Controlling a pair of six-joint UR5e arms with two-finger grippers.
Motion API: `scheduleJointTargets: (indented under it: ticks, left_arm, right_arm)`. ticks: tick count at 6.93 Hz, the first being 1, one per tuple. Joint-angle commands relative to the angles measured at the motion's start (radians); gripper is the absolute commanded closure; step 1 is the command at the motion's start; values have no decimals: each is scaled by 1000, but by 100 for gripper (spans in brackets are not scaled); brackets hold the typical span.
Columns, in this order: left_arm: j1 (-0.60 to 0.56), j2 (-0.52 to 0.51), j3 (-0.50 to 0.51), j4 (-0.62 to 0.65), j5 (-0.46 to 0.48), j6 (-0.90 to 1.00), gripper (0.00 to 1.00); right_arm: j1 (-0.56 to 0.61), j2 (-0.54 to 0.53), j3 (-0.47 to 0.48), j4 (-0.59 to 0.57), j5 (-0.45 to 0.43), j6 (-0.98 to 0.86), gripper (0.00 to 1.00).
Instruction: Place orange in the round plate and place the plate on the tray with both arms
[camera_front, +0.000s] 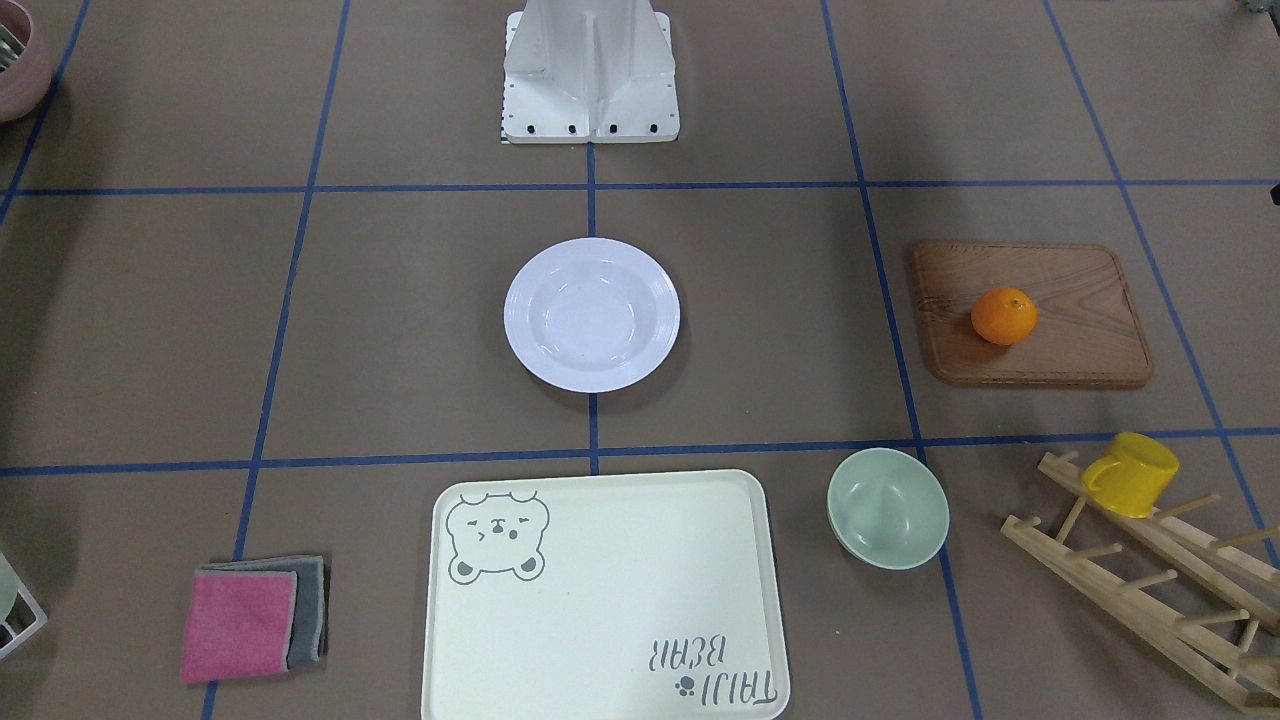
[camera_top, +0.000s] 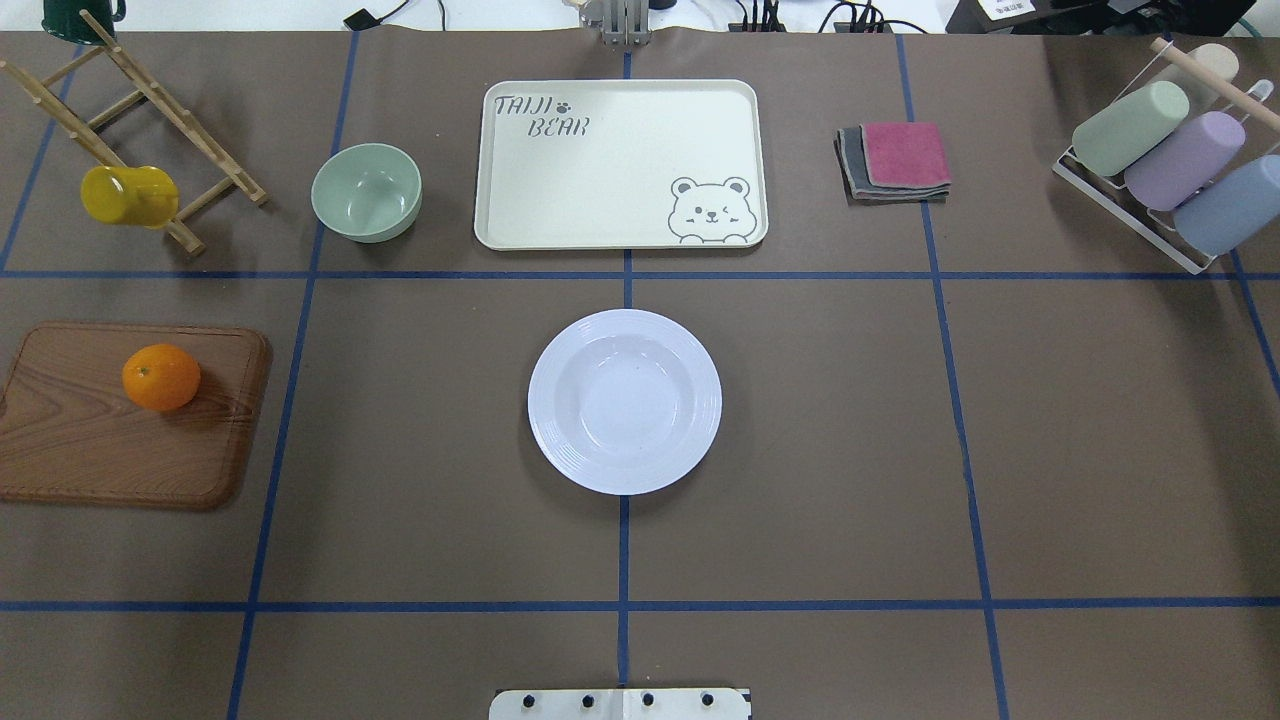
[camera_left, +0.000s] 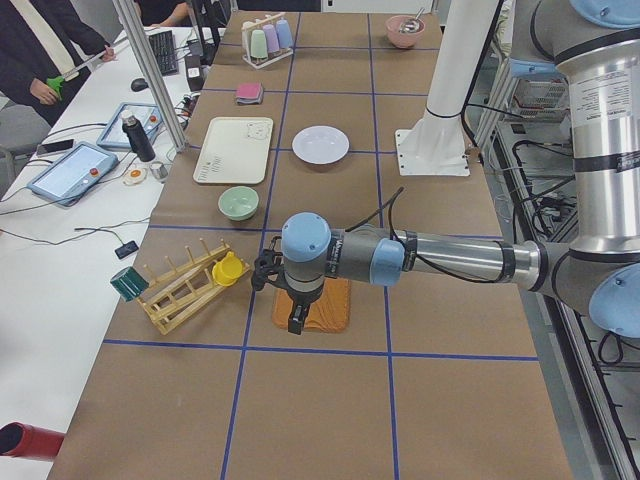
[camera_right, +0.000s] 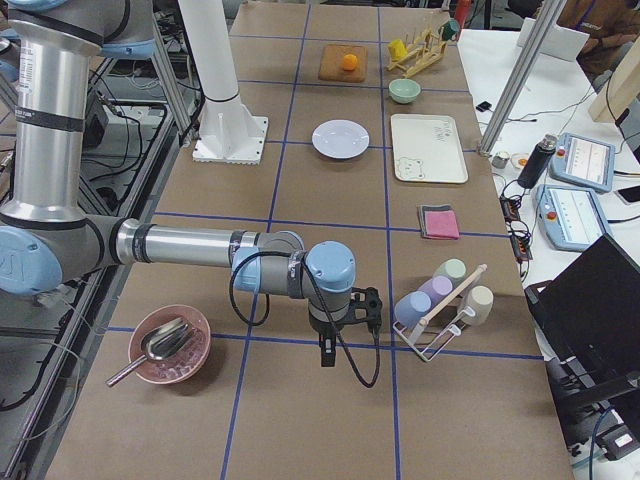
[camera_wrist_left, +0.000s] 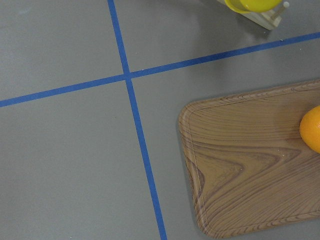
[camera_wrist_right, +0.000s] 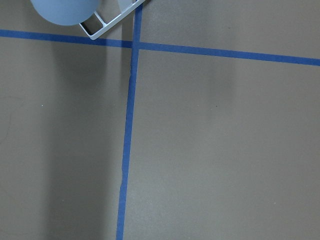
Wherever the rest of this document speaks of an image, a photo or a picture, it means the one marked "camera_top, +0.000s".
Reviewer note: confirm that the white round plate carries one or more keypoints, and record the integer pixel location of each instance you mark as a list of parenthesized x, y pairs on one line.
[(625, 402)]

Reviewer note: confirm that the orange fruit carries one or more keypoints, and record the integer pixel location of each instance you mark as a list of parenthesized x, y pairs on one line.
[(161, 377)]

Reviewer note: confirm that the cream bear tray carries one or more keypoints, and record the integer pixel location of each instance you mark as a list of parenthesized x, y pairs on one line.
[(604, 164)]

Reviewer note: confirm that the grey cloth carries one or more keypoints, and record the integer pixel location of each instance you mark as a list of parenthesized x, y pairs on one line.
[(850, 153)]

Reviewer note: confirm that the green bowl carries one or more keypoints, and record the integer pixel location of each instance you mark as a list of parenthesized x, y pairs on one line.
[(368, 193)]

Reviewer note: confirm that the pink cloth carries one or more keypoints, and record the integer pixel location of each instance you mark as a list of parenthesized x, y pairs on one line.
[(905, 155)]

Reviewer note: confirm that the wooden drying rack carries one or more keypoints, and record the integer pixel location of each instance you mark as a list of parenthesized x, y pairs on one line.
[(145, 88)]

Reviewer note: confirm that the yellow mug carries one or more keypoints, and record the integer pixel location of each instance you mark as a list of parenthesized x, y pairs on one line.
[(145, 196)]

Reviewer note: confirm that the green cup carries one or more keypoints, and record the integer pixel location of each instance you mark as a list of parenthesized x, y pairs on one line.
[(1123, 132)]

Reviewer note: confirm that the purple cup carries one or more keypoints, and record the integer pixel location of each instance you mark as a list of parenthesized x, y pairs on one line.
[(1190, 157)]

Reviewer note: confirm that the blue cup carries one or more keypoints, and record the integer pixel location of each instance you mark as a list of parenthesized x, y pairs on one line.
[(1230, 211)]

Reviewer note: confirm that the wooden rack dowel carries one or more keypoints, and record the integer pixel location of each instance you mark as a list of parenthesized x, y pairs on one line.
[(1208, 75)]

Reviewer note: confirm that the beige cup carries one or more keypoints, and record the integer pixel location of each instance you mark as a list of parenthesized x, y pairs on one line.
[(1217, 59)]

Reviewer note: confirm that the dark green mug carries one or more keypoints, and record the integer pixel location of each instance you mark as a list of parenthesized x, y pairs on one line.
[(82, 22)]

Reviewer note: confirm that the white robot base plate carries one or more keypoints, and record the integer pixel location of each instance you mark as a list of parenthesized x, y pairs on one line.
[(623, 703)]

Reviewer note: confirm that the white wire cup rack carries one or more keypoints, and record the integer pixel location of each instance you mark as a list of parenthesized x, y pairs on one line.
[(1158, 226)]

